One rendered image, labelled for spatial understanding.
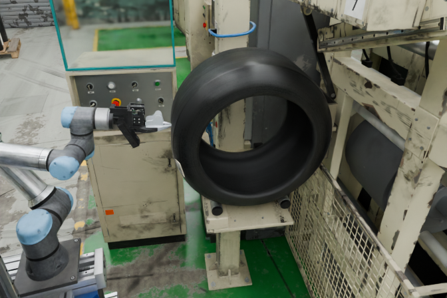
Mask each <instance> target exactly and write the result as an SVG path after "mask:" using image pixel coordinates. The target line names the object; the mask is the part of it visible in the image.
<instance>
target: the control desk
mask: <svg viewBox="0 0 447 298"><path fill-rule="evenodd" d="M65 76H66V80H67V84H68V88H69V93H70V96H71V102H72V105H73V106H79V107H92V108H109V109H110V107H111V104H116V106H128V104H129V103H140V104H144V108H145V115H144V117H145V118H146V117H147V116H153V115H154V113H155V112H156V111H157V110H159V111H160V112H161V113H162V117H163V120H164V122H168V123H170V117H171V109H172V104H173V101H174V97H175V95H176V93H177V91H178V88H177V78H176V67H157V68H139V69H106V70H89V71H67V72H66V73H65ZM135 133H136V135H137V136H138V137H139V139H140V145H139V146H138V147H136V148H133V147H132V146H131V145H130V143H129V141H127V139H126V138H125V136H124V135H123V133H122V132H121V131H120V129H119V128H118V127H117V124H115V126H114V129H108V130H99V129H93V134H94V145H95V149H94V156H93V157H92V158H89V159H88V160H86V166H87V169H88V174H89V178H90V182H91V186H92V191H93V194H94V200H95V203H96V208H97V212H98V216H99V220H100V225H101V228H102V234H103V237H104V242H105V243H108V248H109V250H110V249H122V248H128V247H140V246H146V245H158V244H164V243H176V242H183V241H186V240H185V234H187V231H186V211H185V200H184V180H183V176H182V175H181V173H180V171H179V169H178V167H177V165H176V163H175V161H174V157H173V154H172V147H171V127H169V128H167V129H164V130H161V131H157V132H151V133H140V132H138V133H137V132H135ZM105 210H113V211H114V214H112V215H106V212H105Z"/></svg>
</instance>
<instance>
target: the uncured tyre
mask: <svg viewBox="0 0 447 298"><path fill-rule="evenodd" d="M263 95H267V96H278V97H281V98H285V99H286V112H285V117H284V119H283V122H282V124H281V126H280V128H279V130H278V131H277V132H276V133H275V134H274V135H273V136H272V137H271V138H270V139H269V140H268V141H267V142H266V143H264V144H262V145H261V146H258V147H257V148H254V149H252V150H248V151H244V152H226V151H223V150H219V149H217V148H214V147H213V146H211V145H209V144H208V143H207V142H206V141H205V140H204V139H203V138H202V135H203V133H204V131H205V129H206V128H207V126H208V124H209V123H210V122H211V121H212V119H213V118H214V117H215V116H216V115H217V114H218V113H219V112H221V111H222V110H223V109H224V108H226V107H227V106H229V105H231V104H233V103H235V102H237V101H239V100H242V99H245V98H249V97H252V96H263ZM170 124H172V126H171V147H172V154H173V157H174V161H175V159H176V160H177V161H178V162H179V163H180V165H181V167H182V170H183V173H184V176H185V177H183V178H184V179H185V181H187V183H188V184H189V185H190V186H191V187H192V188H193V189H194V190H195V191H197V192H198V193H199V194H201V195H203V196H204V197H206V198H208V199H210V200H213V201H215V202H218V203H221V204H226V205H231V206H255V205H260V204H266V203H269V202H272V201H275V200H278V199H280V198H282V197H284V196H286V195H288V194H290V193H291V192H293V191H295V190H296V189H297V188H298V187H300V186H301V185H302V184H304V183H305V182H306V181H307V180H308V179H309V178H310V177H311V176H312V175H313V174H314V172H315V171H316V170H317V168H318V167H319V166H320V164H321V162H322V161H323V159H324V157H325V155H326V153H327V150H328V148H329V144H330V141H331V135H332V118H331V112H330V109H329V105H328V103H327V100H326V98H325V95H324V94H323V92H322V90H321V89H320V88H319V86H318V85H317V83H316V82H315V81H314V80H313V79H312V78H311V77H309V76H308V75H307V74H306V73H305V72H303V71H302V70H301V69H300V68H299V67H298V66H297V65H296V64H295V63H293V62H292V61H291V60H289V59H288V58H287V57H284V56H283V55H281V54H279V53H276V52H275V51H271V50H268V49H262V48H257V47H242V48H236V49H230V50H226V51H223V52H220V53H218V54H215V55H213V56H211V57H210V58H208V59H206V60H205V61H203V62H202V63H200V64H199V65H198V66H197V67H196V68H195V69H194V70H193V71H192V72H191V73H190V74H189V75H188V76H187V77H186V78H185V79H184V81H183V82H182V84H181V85H180V87H179V89H178V91H177V93H176V95H175V97H174V101H173V104H172V109H171V117H170ZM175 163H176V161H175ZM176 165H177V163H176ZM177 167H178V166H177Z"/></svg>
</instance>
